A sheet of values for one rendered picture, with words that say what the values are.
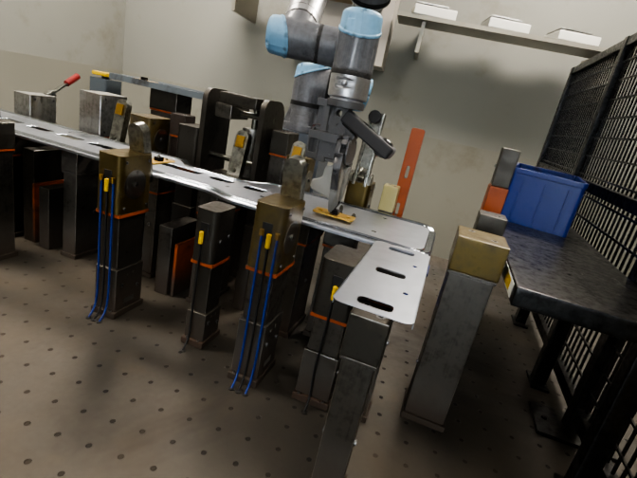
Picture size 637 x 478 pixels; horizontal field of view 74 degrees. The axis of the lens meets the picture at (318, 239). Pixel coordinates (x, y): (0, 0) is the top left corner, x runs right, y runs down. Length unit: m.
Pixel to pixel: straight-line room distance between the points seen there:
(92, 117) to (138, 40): 3.51
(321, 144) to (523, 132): 3.43
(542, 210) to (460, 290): 0.45
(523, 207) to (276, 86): 3.37
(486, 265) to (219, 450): 0.50
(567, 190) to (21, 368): 1.14
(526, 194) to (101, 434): 0.98
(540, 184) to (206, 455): 0.89
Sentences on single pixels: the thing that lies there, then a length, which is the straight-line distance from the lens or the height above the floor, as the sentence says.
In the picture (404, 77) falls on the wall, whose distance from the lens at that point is 4.05.
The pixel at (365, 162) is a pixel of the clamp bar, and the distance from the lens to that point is 1.02.
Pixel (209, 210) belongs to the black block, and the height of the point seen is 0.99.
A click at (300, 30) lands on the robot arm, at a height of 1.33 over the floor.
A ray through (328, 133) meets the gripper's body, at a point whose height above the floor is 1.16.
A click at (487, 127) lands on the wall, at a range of 4.09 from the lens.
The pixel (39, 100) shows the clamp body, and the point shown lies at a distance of 1.58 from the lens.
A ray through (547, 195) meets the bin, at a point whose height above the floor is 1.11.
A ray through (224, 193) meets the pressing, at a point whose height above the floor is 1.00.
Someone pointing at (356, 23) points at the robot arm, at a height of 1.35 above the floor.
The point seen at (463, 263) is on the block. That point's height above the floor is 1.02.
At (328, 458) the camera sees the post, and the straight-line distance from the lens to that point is 0.64.
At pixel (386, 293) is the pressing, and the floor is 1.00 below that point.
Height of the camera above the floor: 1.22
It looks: 18 degrees down
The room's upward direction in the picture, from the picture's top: 12 degrees clockwise
